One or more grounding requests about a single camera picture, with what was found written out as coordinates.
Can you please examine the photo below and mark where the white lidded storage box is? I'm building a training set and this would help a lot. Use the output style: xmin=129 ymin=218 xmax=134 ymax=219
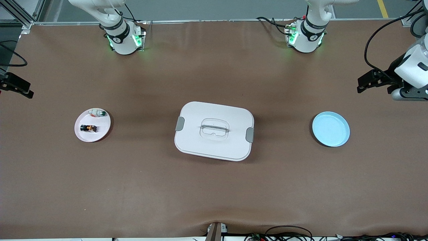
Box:
xmin=174 ymin=101 xmax=255 ymax=162

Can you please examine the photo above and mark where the light blue round plate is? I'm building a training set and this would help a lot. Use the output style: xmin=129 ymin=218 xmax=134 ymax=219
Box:
xmin=312 ymin=111 xmax=350 ymax=147

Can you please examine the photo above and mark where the pink round plate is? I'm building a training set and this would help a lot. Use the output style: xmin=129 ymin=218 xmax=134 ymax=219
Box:
xmin=74 ymin=108 xmax=111 ymax=143

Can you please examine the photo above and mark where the brown table cover mat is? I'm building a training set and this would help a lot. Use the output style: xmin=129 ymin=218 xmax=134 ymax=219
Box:
xmin=0 ymin=18 xmax=428 ymax=240

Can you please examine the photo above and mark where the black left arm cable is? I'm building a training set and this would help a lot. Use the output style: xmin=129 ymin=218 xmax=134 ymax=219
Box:
xmin=364 ymin=7 xmax=428 ymax=84

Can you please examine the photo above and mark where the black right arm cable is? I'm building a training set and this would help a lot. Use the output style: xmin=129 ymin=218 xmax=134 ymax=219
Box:
xmin=0 ymin=41 xmax=28 ymax=67

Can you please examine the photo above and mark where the aluminium frame extrusion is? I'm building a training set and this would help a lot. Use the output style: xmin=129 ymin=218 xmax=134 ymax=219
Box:
xmin=0 ymin=0 xmax=45 ymax=29

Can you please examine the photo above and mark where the black arm base cable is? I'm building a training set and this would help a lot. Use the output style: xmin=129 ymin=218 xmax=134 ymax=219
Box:
xmin=256 ymin=16 xmax=298 ymax=36

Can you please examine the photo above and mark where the tangled cable bundle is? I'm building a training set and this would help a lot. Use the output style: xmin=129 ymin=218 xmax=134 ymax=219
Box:
xmin=244 ymin=232 xmax=428 ymax=241

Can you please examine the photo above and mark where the silver table edge rail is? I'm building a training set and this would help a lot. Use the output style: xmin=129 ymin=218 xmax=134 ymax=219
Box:
xmin=32 ymin=18 xmax=407 ymax=25

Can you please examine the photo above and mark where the black cable loop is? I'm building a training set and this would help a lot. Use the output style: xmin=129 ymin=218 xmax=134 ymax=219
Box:
xmin=265 ymin=225 xmax=313 ymax=241

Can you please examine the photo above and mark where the brown camera mount post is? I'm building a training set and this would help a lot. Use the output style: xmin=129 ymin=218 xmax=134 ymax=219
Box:
xmin=206 ymin=222 xmax=228 ymax=241

